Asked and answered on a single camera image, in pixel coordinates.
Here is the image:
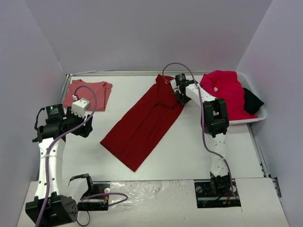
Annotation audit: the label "dark red t-shirt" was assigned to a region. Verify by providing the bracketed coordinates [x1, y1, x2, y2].
[100, 75, 184, 172]

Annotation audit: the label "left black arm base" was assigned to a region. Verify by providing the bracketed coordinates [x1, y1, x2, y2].
[64, 174, 111, 211]

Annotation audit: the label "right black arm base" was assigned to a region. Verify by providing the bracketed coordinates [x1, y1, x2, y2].
[194, 176, 241, 209]

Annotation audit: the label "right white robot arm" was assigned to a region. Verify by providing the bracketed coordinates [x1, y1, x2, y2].
[171, 73, 231, 195]

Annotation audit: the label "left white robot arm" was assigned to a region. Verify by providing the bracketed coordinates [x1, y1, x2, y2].
[25, 102, 95, 227]

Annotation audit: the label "folded salmon pink t-shirt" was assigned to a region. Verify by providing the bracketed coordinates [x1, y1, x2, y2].
[63, 79, 113, 112]

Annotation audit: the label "bright pink t-shirt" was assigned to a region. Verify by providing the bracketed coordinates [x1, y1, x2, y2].
[200, 70, 257, 121]

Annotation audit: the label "black garment in basket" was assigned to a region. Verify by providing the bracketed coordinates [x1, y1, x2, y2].
[243, 88, 264, 115]

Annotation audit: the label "white plastic laundry basket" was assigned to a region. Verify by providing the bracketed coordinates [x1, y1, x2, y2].
[229, 72, 267, 125]

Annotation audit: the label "white foreground cover board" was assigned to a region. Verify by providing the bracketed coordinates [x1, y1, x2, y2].
[15, 178, 291, 227]

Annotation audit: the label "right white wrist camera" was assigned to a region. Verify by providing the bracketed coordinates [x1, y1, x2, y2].
[165, 78, 176, 87]

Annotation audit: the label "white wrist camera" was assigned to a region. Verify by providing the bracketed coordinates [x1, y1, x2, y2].
[71, 95, 90, 118]
[165, 78, 176, 87]

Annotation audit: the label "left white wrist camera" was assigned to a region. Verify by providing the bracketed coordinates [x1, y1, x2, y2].
[71, 95, 90, 118]

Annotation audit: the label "thin black cable loop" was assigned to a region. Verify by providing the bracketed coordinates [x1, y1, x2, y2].
[76, 208, 91, 226]

